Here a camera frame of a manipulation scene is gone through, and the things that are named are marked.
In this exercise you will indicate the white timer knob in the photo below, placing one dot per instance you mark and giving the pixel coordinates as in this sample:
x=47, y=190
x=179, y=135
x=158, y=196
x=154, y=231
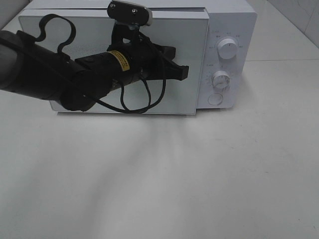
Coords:
x=220, y=80

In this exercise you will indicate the white microwave oven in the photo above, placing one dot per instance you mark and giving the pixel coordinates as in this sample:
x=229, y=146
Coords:
x=227, y=18

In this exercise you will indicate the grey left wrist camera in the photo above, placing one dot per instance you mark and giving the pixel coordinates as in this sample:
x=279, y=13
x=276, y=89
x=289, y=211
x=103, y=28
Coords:
x=129, y=13

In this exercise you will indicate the white microwave door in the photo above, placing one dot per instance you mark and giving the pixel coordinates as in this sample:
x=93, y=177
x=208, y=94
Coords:
x=186, y=31

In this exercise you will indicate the white upper power knob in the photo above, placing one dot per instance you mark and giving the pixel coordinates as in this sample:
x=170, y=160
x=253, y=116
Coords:
x=227, y=48

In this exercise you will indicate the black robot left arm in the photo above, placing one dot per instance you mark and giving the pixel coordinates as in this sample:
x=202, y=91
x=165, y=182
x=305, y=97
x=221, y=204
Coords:
x=28, y=69

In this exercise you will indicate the round door release button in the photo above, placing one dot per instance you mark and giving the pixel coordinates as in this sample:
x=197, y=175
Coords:
x=215, y=99

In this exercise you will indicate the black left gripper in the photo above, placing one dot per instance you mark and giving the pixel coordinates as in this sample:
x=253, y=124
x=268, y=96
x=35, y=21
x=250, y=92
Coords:
x=132, y=56

